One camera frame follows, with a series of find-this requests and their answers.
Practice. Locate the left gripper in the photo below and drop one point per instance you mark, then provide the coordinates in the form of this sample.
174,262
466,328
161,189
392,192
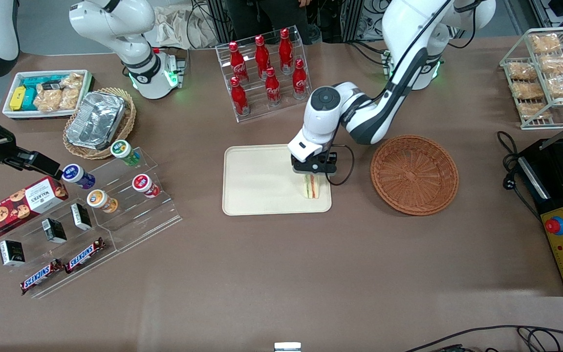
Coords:
321,163

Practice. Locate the triangle sandwich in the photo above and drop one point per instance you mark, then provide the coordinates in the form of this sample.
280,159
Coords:
311,188

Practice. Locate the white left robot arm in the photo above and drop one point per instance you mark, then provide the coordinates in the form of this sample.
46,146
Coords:
408,29

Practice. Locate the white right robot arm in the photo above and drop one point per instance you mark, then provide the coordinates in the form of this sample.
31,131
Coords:
115,24

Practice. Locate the beige plastic tray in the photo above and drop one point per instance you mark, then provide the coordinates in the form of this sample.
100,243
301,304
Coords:
262,181

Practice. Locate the aluminium foil tray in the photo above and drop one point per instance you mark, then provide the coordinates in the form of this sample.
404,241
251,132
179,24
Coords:
96,120

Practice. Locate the oval tan wicker basket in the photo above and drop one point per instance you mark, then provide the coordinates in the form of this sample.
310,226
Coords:
127,117

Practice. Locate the round brown wicker basket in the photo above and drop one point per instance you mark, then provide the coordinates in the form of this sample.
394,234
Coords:
413,176

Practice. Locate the blue lid cup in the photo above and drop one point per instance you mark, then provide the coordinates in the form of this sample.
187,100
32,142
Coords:
76,175

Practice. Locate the red cookie box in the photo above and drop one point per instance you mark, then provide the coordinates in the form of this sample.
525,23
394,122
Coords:
17,208

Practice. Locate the white rectangular bin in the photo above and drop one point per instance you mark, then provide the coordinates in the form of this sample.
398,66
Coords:
10,115

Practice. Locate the clear acrylic bottle rack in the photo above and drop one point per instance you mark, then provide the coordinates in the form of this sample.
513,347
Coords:
254,112

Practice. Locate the teal small box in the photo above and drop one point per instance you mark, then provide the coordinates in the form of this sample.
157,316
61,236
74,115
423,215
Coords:
30,100
39,79

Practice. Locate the clear bag of snacks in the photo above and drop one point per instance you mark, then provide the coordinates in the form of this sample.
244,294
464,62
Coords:
70,98
74,80
48,99

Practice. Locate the red cola bottle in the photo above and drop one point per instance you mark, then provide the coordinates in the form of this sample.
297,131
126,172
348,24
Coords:
239,98
262,56
238,61
286,51
272,88
299,80

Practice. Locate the yellow small box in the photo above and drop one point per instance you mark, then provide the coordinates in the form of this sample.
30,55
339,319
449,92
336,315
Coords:
17,98

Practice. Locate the small black box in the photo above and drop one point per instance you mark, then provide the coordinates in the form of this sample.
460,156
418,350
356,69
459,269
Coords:
54,230
81,216
11,253

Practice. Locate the orange lid cup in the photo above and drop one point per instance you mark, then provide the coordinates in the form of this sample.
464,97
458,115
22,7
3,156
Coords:
99,200

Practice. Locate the green lid cup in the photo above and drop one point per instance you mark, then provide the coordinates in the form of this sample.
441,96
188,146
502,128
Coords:
124,150

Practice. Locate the snickers chocolate bar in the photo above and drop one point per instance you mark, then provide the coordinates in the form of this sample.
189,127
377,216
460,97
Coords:
85,255
41,277

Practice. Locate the red lid cup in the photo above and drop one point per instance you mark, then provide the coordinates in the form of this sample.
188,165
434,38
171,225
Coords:
143,184

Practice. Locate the clear acrylic stepped snack stand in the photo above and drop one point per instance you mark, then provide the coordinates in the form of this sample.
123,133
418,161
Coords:
100,254

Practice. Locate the clear acrylic stepped cup stand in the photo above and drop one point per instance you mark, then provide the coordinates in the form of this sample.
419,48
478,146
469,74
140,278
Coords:
137,225

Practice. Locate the beige crumpled cloth bag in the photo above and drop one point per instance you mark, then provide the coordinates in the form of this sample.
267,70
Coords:
174,27

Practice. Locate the small white device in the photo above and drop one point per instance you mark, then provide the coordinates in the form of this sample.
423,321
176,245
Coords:
287,347

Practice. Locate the black control box yellow panel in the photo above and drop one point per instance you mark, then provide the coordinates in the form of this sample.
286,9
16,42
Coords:
555,171

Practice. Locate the red emergency stop button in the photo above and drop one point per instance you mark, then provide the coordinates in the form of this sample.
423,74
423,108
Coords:
555,226

